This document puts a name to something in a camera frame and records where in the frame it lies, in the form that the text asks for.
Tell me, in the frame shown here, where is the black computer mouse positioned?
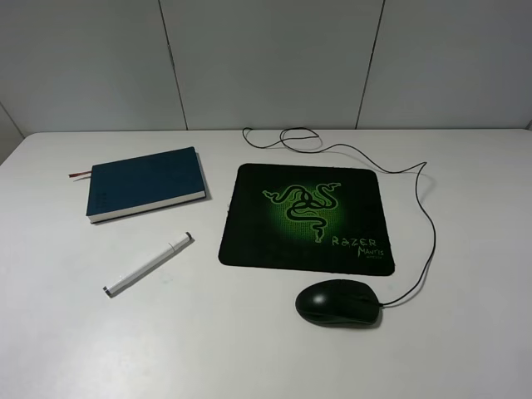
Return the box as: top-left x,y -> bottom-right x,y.
295,279 -> 381,328

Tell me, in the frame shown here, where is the white marker pen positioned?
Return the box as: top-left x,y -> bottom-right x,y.
103,232 -> 193,298

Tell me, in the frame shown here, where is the dark blue hardcover notebook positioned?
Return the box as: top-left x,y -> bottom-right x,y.
69,147 -> 207,224

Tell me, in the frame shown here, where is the black green Razer mousepad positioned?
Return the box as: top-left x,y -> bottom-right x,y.
218,163 -> 395,276

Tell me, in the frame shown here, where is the black mouse cable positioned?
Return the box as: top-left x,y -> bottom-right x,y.
242,127 -> 437,308

